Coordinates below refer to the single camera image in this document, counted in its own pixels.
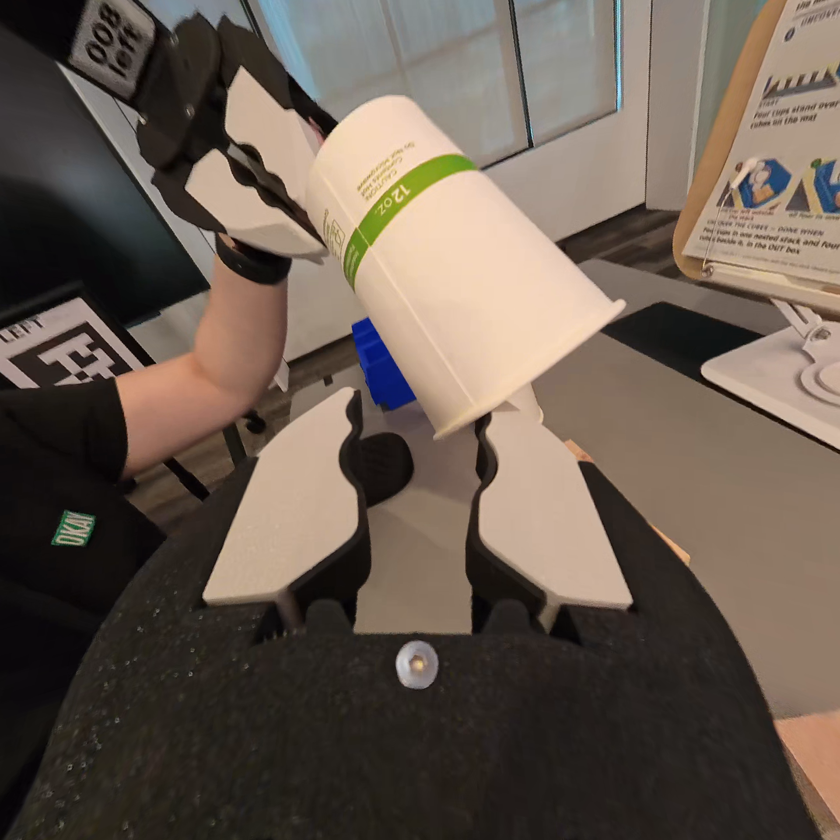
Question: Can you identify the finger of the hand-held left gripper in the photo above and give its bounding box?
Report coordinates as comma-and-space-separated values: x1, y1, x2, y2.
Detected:
185, 147, 329, 260
223, 66, 326, 198

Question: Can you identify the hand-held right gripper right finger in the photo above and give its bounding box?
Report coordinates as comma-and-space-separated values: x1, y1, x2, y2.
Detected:
466, 410, 634, 611

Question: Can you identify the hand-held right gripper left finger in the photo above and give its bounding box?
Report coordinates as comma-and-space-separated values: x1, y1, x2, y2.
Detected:
202, 387, 371, 608

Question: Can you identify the white paper cup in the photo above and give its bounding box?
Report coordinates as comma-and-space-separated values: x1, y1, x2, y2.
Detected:
305, 95, 626, 439
505, 384, 546, 424

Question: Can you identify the blue plastic bin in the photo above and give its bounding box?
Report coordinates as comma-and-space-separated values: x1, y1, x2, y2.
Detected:
351, 317, 417, 412

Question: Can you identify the black wristband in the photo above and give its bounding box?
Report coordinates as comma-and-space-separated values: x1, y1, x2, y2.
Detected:
215, 233, 293, 286

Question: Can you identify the black wrist rest pad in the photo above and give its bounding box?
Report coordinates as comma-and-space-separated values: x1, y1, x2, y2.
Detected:
348, 431, 416, 508

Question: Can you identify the large black monitor on stand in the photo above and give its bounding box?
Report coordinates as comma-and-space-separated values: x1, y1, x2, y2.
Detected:
0, 26, 269, 503

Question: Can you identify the window with white blinds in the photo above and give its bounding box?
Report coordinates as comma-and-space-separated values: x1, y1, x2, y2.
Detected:
141, 0, 624, 168

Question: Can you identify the black framed sign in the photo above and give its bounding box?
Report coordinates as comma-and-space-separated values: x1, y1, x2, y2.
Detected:
0, 295, 155, 391

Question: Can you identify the instruction sheet on stand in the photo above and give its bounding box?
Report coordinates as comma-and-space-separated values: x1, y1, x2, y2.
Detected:
672, 0, 840, 452

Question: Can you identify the printed instruction sheet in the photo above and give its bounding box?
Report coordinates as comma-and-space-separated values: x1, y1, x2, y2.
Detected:
682, 0, 840, 270

